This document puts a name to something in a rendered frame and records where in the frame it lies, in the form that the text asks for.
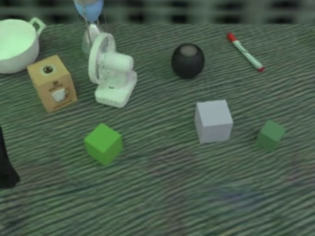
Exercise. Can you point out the red capped white marker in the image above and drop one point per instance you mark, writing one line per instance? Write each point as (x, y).
(244, 52)

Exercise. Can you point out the black round smart speaker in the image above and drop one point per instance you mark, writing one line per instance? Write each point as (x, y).
(187, 61)

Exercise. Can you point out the blue sand hourglass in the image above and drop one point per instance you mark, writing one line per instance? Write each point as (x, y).
(90, 27)

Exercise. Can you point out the bright green cube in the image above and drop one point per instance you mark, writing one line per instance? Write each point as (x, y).
(103, 144)

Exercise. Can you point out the grey cube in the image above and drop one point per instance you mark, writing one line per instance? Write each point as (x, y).
(213, 121)

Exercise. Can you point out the white desk fan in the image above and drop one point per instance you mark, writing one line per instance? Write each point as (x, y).
(111, 71)

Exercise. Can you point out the dark green small cube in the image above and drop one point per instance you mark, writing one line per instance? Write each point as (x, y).
(270, 136)

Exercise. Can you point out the brown coffee cup box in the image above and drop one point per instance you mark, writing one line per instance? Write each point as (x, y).
(53, 83)

